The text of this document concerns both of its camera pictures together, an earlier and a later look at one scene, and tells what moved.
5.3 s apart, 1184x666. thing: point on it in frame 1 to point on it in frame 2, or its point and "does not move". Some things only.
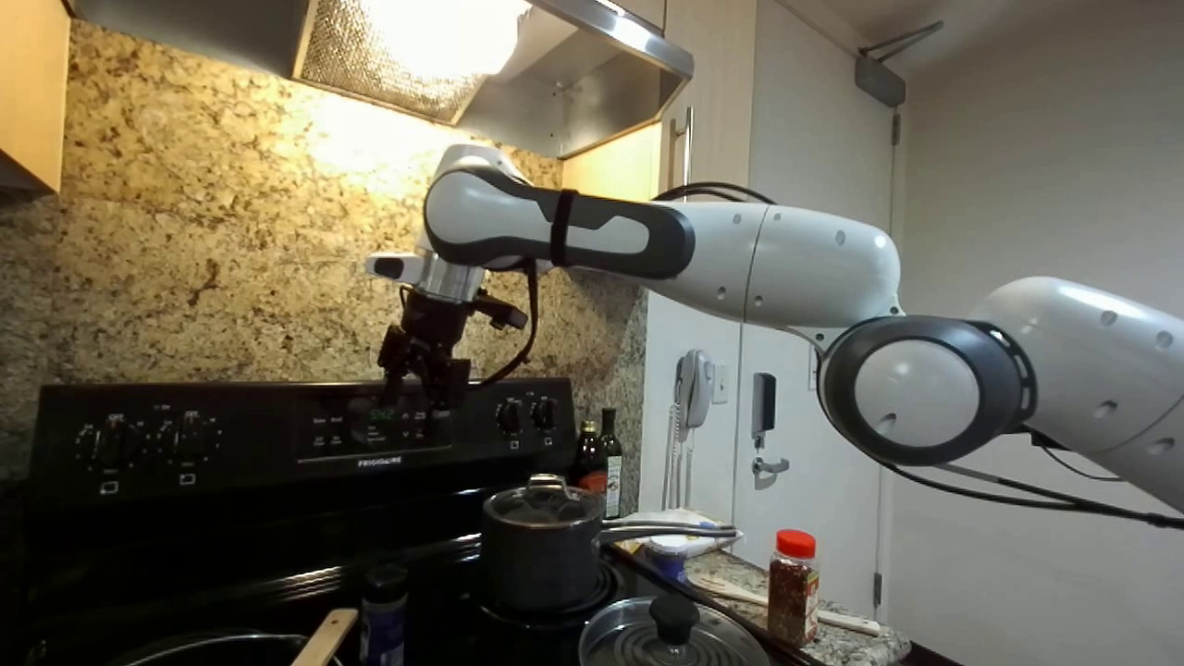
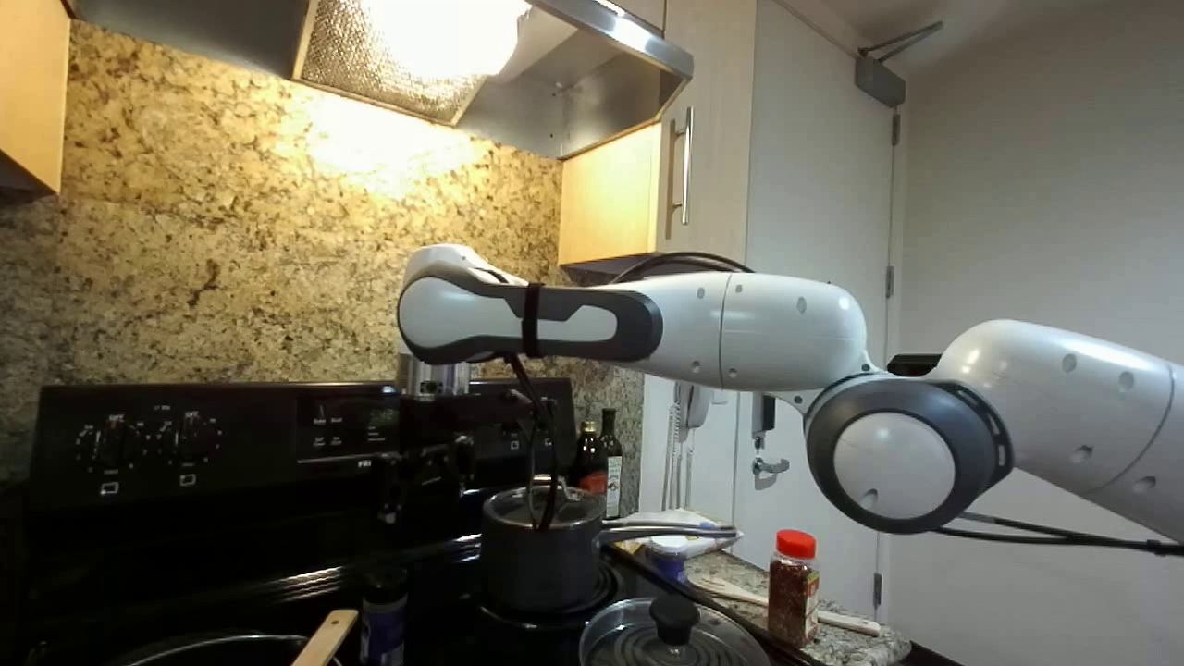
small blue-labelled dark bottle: [385, 613] does not move
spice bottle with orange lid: [794, 590] does not move
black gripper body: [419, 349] to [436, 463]
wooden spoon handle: [329, 637] does not move
